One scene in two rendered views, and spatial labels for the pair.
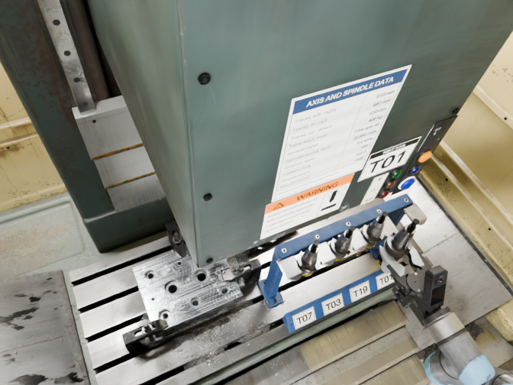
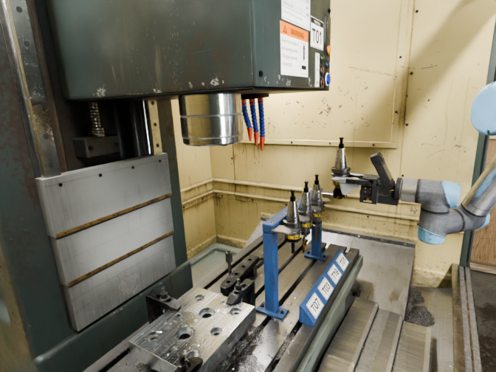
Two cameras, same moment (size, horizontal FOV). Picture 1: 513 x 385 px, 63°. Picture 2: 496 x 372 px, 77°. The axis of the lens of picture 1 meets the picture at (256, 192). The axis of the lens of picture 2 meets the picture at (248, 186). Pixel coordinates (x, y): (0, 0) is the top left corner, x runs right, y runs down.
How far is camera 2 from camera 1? 0.81 m
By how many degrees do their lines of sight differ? 45
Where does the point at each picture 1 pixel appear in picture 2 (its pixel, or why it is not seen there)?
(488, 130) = (325, 158)
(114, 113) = (79, 177)
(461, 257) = (368, 248)
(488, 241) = (373, 226)
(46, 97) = (9, 163)
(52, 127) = (12, 203)
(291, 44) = not seen: outside the picture
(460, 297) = (390, 268)
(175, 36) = not seen: outside the picture
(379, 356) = (385, 331)
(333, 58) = not seen: outside the picture
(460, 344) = (426, 181)
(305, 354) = (337, 356)
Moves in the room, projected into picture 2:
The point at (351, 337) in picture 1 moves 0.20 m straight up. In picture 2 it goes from (355, 328) to (358, 281)
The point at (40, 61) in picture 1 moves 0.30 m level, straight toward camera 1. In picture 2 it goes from (9, 122) to (82, 120)
